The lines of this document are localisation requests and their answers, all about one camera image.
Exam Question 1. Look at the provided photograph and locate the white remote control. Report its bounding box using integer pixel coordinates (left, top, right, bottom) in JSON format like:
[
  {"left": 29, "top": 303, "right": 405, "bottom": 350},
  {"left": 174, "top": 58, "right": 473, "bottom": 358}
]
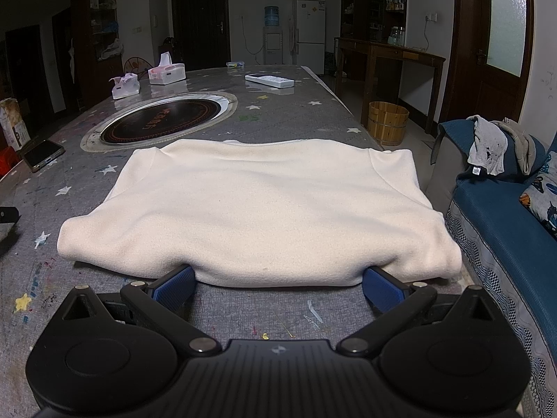
[{"left": 244, "top": 73, "right": 295, "bottom": 89}]

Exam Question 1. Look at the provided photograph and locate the cream white sweater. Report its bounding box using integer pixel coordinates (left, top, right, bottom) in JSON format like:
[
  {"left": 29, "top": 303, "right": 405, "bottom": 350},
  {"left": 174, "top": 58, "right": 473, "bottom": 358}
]
[{"left": 57, "top": 139, "right": 462, "bottom": 288}]

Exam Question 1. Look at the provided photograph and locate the small blue white packet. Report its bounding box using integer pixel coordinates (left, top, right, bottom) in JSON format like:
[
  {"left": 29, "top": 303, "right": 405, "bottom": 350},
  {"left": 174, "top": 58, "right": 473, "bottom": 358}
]
[{"left": 227, "top": 61, "right": 244, "bottom": 69}]

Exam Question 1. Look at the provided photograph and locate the dark wooden side table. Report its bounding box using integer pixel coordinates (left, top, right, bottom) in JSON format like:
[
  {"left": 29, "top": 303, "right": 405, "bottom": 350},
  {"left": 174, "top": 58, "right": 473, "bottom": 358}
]
[{"left": 361, "top": 41, "right": 446, "bottom": 135}]

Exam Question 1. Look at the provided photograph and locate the wooden bucket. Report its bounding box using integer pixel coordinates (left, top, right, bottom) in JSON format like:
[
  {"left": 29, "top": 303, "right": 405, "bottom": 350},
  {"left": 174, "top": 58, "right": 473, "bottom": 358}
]
[{"left": 368, "top": 101, "right": 409, "bottom": 146}]

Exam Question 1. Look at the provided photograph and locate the white refrigerator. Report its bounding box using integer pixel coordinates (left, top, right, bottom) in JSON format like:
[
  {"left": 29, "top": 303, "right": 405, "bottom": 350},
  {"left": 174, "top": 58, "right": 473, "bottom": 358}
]
[{"left": 293, "top": 0, "right": 327, "bottom": 75}]

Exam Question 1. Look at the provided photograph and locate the dark wooden door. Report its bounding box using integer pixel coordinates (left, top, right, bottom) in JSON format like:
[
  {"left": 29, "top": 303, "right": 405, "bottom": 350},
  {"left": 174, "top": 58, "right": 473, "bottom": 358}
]
[{"left": 440, "top": 0, "right": 534, "bottom": 122}]

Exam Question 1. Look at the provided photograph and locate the pink white tissue box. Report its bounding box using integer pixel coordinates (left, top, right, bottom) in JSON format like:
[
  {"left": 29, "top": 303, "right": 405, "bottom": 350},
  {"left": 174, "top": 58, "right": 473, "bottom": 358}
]
[{"left": 148, "top": 52, "right": 186, "bottom": 85}]

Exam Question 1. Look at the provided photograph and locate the round black induction cooktop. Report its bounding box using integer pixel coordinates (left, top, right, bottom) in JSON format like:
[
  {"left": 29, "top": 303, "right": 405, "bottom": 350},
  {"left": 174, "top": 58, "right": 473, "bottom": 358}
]
[{"left": 80, "top": 92, "right": 238, "bottom": 153}]

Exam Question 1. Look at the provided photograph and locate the butterfly pattern pillow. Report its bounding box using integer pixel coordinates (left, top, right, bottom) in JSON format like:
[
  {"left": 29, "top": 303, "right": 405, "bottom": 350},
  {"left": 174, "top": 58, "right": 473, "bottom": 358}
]
[{"left": 519, "top": 173, "right": 557, "bottom": 238}]

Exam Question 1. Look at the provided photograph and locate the black smartphone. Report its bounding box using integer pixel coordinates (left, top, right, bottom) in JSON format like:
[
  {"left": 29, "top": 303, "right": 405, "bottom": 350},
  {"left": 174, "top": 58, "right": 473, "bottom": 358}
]
[{"left": 22, "top": 140, "right": 65, "bottom": 173}]

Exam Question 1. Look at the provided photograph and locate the brown paper box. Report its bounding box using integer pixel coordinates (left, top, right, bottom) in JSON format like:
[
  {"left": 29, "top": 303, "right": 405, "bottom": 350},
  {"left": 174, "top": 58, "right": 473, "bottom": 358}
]
[{"left": 0, "top": 98, "right": 30, "bottom": 151}]

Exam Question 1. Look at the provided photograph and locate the blue sofa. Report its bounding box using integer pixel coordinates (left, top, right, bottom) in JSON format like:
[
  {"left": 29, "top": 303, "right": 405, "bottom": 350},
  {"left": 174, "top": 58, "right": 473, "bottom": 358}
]
[{"left": 426, "top": 119, "right": 556, "bottom": 417}]

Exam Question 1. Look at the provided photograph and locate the small pink tissue pack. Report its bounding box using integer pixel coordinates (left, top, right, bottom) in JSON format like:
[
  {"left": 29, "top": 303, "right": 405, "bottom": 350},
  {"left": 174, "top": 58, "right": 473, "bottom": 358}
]
[{"left": 111, "top": 73, "right": 141, "bottom": 100}]

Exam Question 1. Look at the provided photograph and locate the dark display cabinet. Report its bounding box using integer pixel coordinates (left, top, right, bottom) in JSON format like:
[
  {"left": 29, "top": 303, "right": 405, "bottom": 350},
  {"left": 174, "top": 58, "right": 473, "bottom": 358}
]
[{"left": 339, "top": 0, "right": 410, "bottom": 79}]

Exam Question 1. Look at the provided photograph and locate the grey white clothes pile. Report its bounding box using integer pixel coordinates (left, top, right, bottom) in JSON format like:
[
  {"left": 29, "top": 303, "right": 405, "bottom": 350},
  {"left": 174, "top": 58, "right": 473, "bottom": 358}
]
[{"left": 467, "top": 115, "right": 545, "bottom": 177}]

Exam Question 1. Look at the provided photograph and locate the glass kettle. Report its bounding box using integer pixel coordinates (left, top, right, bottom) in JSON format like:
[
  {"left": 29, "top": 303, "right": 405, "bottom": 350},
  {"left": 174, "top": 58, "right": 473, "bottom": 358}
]
[{"left": 388, "top": 26, "right": 405, "bottom": 46}]

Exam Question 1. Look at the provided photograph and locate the water dispenser with blue bottle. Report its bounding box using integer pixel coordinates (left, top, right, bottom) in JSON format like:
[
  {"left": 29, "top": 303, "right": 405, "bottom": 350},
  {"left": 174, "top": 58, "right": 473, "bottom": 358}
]
[{"left": 262, "top": 6, "right": 283, "bottom": 65}]

